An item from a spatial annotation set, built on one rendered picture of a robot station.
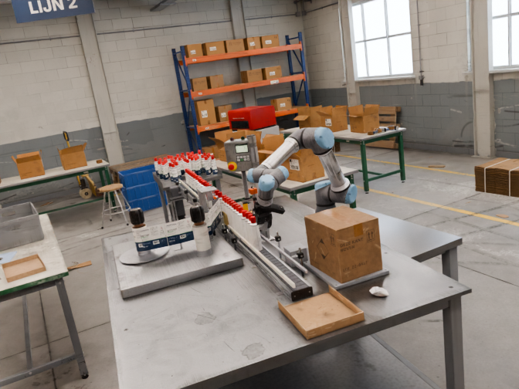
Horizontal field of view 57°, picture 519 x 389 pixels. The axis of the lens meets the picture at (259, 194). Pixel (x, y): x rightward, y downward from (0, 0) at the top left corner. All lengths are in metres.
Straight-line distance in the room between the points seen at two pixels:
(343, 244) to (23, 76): 8.50
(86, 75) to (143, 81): 1.11
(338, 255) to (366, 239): 0.16
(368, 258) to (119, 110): 8.41
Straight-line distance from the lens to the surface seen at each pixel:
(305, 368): 2.90
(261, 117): 8.41
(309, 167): 4.59
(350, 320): 2.04
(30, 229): 4.23
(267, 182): 2.26
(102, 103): 10.18
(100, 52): 10.28
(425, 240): 2.84
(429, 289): 2.31
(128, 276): 2.78
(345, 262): 2.31
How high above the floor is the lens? 1.88
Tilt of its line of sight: 15 degrees down
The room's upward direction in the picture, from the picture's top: 8 degrees counter-clockwise
